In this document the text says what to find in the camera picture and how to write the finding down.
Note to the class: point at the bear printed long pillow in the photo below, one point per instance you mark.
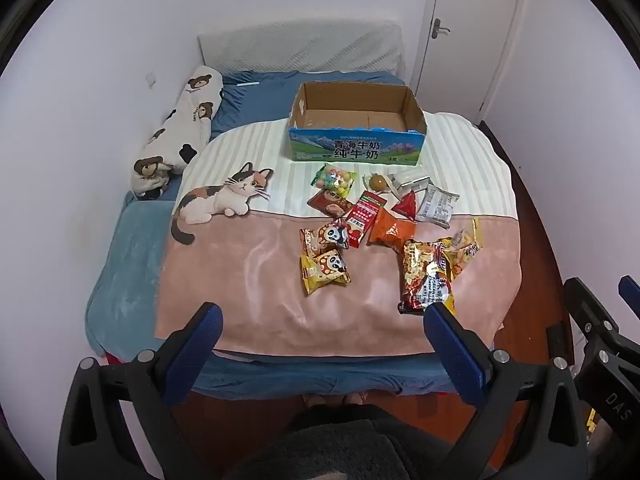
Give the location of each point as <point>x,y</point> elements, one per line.
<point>185,120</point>

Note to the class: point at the yellow panda snack packet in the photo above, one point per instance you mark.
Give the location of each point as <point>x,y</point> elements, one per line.
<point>325,271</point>

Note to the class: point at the light blue fleece blanket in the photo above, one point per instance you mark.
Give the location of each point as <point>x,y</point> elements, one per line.
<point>127,265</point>

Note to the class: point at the large red yellow noodle packet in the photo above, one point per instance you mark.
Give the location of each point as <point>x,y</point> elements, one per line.
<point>422,270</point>

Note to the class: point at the person's foot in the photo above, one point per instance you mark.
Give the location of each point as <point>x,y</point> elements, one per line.
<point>355,399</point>

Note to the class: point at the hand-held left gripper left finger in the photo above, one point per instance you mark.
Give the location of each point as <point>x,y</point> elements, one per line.
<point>200,340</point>

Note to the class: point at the colourful candy ball bag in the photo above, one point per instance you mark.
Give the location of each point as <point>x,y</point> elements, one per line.
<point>334,180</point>

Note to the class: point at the long red snack packet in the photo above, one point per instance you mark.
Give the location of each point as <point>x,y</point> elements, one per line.
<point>365,217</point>

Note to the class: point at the red cloth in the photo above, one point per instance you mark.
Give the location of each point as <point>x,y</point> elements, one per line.
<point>114,358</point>

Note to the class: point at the red triangular snack packet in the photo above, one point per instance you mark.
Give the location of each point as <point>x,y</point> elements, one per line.
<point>406,206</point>

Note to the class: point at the white pillow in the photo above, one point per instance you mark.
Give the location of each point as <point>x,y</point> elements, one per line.
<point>300,45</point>

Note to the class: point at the small white strip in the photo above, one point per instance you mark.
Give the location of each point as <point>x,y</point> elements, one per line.
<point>248,83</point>

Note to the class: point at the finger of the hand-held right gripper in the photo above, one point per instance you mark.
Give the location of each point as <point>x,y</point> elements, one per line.
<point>629,287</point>
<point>582,300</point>

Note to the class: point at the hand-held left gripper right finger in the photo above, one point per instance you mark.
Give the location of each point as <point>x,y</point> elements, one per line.
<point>455,355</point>

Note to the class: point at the cardboard box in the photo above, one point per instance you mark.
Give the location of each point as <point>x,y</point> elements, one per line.
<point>350,147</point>

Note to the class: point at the grey snack packet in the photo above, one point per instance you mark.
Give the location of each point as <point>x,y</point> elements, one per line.
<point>436,205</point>

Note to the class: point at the cat printed blanket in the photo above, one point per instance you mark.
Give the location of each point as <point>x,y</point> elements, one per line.
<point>250,285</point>

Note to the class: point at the brown snack packet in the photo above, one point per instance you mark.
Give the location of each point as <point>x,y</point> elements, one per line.
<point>330,204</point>

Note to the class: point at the white door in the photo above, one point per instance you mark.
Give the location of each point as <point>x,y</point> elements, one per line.
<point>475,35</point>

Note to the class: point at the clear packet with brown egg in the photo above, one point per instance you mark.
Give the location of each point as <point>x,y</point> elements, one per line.
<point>376,181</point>

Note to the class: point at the white snack packet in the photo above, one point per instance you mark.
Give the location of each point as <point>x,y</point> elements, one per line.
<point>407,180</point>

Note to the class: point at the orange panda snack packet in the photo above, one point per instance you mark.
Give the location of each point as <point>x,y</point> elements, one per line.
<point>320,236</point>

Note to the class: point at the yellow chips packet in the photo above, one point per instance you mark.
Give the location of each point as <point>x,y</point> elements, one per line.
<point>462,252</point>

